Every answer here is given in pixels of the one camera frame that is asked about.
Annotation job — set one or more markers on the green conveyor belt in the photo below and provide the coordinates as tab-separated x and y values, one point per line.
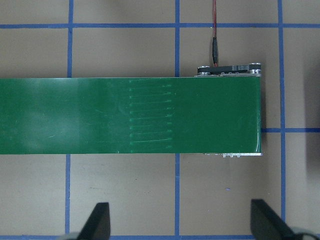
150	115

